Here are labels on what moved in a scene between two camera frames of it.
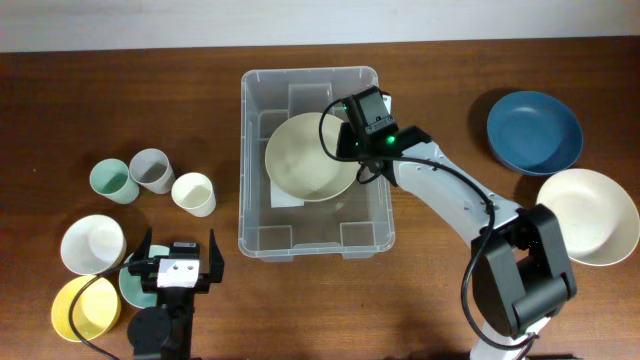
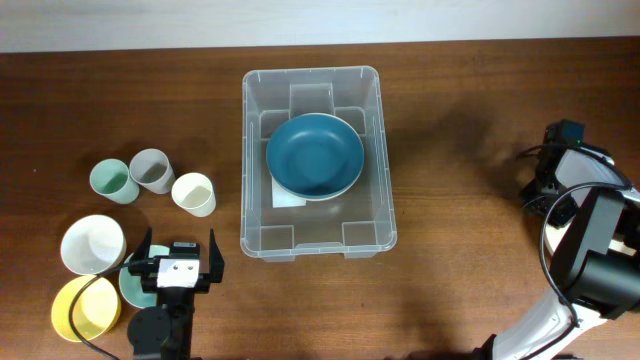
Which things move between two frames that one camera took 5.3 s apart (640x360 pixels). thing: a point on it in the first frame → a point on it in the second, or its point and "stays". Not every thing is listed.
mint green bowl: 131,285 stays
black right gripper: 343,142 → 564,215
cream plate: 298,163 stays
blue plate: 534,133 → 315,156
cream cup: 194,193 stays
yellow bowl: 95,312 stays
